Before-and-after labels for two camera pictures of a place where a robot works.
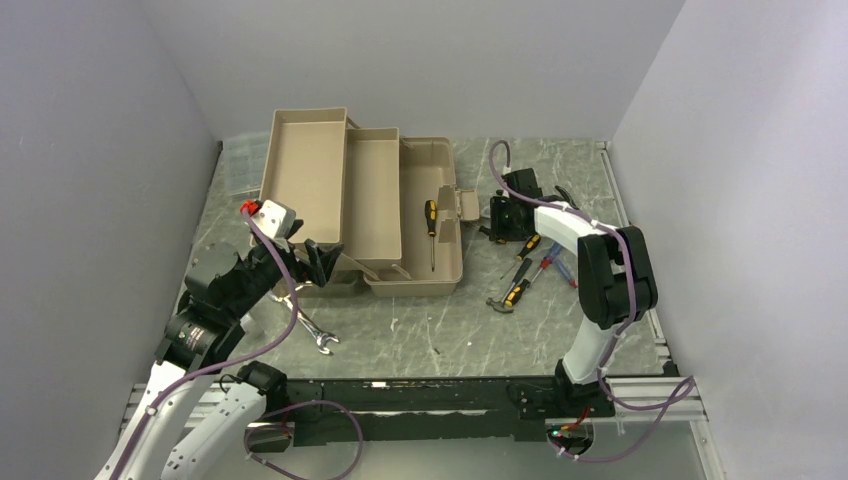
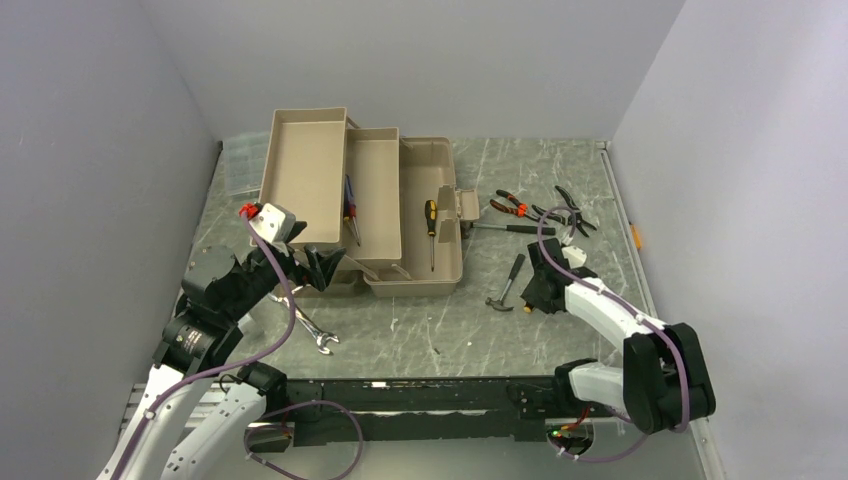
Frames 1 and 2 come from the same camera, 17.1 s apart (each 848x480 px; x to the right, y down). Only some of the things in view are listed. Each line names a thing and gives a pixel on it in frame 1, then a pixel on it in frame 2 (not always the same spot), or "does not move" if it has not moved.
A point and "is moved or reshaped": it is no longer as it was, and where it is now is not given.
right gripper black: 497,205 -> 531,296
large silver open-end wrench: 321,337 does not move
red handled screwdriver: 544,264 is moved or reshaped
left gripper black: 321,260 does not move
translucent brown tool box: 391,200 does not move
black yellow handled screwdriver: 431,221 does not move
